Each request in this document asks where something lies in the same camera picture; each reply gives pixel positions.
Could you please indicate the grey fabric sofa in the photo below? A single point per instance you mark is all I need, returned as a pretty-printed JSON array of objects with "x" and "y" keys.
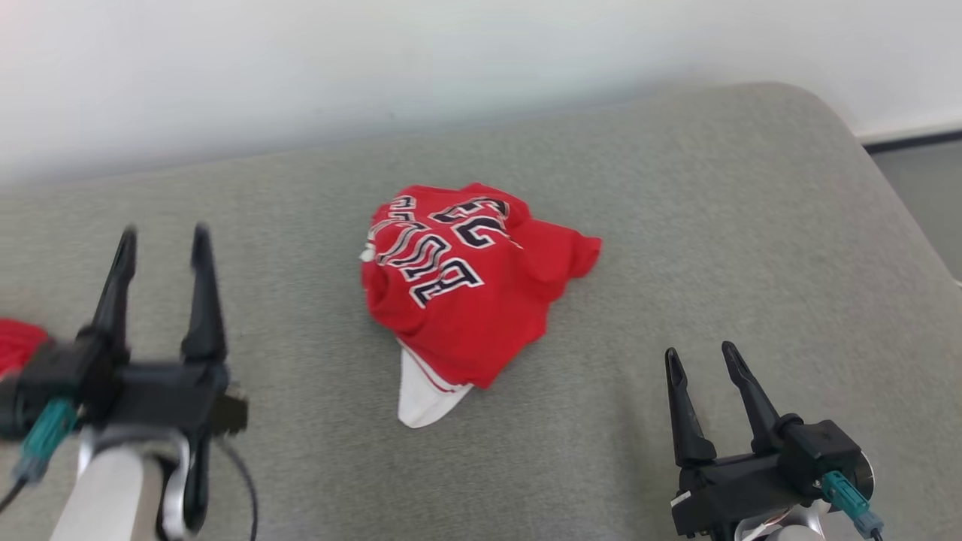
[{"x": 714, "y": 225}]

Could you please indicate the red Bulls 23 jersey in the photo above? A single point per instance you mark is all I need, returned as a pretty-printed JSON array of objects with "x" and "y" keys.
[{"x": 458, "y": 300}]

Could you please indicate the white and black baseboard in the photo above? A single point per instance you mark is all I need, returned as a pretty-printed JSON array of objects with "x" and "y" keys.
[{"x": 913, "y": 139}]

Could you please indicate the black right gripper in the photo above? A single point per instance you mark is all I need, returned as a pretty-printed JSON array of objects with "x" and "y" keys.
[{"x": 766, "y": 485}]

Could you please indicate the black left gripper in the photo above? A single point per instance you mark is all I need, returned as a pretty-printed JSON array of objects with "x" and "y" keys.
[{"x": 150, "y": 394}]

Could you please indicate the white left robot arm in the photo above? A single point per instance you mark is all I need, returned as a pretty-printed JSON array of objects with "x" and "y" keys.
[{"x": 105, "y": 488}]

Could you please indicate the red shorts with white stripes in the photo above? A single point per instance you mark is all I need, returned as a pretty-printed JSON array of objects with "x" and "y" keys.
[{"x": 15, "y": 342}]

